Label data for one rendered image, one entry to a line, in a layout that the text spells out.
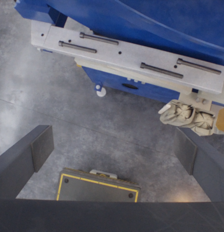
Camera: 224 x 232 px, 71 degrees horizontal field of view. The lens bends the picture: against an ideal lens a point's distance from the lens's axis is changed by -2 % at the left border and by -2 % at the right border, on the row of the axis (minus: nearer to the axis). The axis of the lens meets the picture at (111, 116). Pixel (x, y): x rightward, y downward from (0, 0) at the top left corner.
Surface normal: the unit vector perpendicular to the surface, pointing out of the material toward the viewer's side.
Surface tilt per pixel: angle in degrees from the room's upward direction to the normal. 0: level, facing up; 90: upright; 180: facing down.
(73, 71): 0
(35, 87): 0
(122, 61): 0
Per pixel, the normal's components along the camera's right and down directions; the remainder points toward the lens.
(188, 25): 0.10, -0.06
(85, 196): -0.11, -0.12
